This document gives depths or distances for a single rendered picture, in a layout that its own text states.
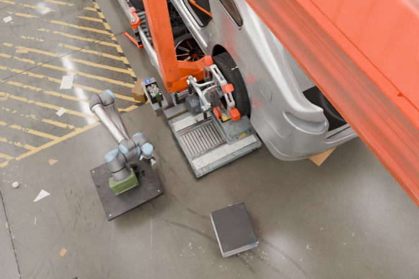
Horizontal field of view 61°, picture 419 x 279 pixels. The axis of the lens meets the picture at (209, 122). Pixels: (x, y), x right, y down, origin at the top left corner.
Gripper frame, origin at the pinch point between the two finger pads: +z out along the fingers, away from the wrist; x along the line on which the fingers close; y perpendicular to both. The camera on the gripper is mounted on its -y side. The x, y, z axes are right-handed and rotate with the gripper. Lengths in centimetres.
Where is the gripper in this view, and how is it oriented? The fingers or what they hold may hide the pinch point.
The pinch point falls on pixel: (148, 159)
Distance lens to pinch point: 352.0
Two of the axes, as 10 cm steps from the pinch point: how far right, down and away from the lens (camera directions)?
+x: 9.2, 3.9, -0.1
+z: -1.6, 4.1, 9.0
